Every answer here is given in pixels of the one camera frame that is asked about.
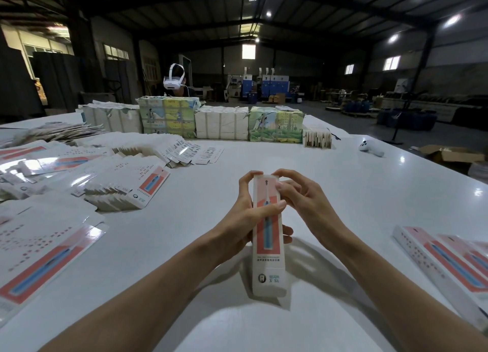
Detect person's right hand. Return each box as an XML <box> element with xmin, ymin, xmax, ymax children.
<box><xmin>273</xmin><ymin>168</ymin><xmax>353</xmax><ymax>253</ymax></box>

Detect person's left hand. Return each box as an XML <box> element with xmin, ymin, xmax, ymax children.
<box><xmin>206</xmin><ymin>170</ymin><xmax>294</xmax><ymax>267</ymax></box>

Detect white toothbrush carton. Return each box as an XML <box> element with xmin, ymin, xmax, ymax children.
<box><xmin>252</xmin><ymin>174</ymin><xmax>288</xmax><ymax>299</ymax></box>

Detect pile of carton blanks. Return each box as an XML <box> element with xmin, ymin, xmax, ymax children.
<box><xmin>0</xmin><ymin>132</ymin><xmax>224</xmax><ymax>328</ymax></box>

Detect person's left forearm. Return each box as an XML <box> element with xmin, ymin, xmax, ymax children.
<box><xmin>42</xmin><ymin>237</ymin><xmax>231</xmax><ymax>352</ymax></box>

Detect person's right forearm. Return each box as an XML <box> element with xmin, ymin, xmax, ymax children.
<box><xmin>329</xmin><ymin>229</ymin><xmax>488</xmax><ymax>352</ymax></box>

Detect small beige card stack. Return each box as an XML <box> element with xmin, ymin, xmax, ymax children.
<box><xmin>303</xmin><ymin>127</ymin><xmax>333</xmax><ymax>149</ymax></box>

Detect small white object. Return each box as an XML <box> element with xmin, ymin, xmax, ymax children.
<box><xmin>359</xmin><ymin>138</ymin><xmax>385</xmax><ymax>157</ymax></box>

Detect green printed carton bundle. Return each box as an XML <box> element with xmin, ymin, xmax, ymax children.
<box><xmin>249</xmin><ymin>105</ymin><xmax>305</xmax><ymax>143</ymax></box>

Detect row of white cartons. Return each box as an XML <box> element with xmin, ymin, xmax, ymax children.
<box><xmin>194</xmin><ymin>105</ymin><xmax>250</xmax><ymax>141</ymax></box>
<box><xmin>78</xmin><ymin>101</ymin><xmax>143</xmax><ymax>134</ymax></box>

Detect blue machine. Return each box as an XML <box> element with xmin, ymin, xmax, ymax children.
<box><xmin>241</xmin><ymin>67</ymin><xmax>291</xmax><ymax>101</ymax></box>

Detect blue bins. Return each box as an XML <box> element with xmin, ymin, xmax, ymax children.
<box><xmin>377</xmin><ymin>108</ymin><xmax>438</xmax><ymax>131</ymax></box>

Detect green yellow carton bundle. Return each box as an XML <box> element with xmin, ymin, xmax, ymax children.
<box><xmin>136</xmin><ymin>95</ymin><xmax>201</xmax><ymax>139</ymax></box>

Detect black floor stand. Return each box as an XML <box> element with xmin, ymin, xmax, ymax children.
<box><xmin>385</xmin><ymin>43</ymin><xmax>436</xmax><ymax>144</ymax></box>

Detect open cardboard box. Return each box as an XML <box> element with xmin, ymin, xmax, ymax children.
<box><xmin>419</xmin><ymin>144</ymin><xmax>486</xmax><ymax>173</ymax></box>

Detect white headset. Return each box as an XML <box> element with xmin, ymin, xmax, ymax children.
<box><xmin>163</xmin><ymin>63</ymin><xmax>186</xmax><ymax>90</ymax></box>

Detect white plastic bags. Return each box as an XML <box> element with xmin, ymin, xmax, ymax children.
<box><xmin>467</xmin><ymin>161</ymin><xmax>488</xmax><ymax>183</ymax></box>

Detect grey crate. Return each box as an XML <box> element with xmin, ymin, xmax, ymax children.
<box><xmin>78</xmin><ymin>92</ymin><xmax>117</xmax><ymax>105</ymax></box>

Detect pile of grey flat sheets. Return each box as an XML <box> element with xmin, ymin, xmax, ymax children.
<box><xmin>0</xmin><ymin>121</ymin><xmax>104</xmax><ymax>148</ymax></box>

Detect dark grey cabinet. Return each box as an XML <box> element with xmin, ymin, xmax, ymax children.
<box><xmin>30</xmin><ymin>52</ymin><xmax>81</xmax><ymax>112</ymax></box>

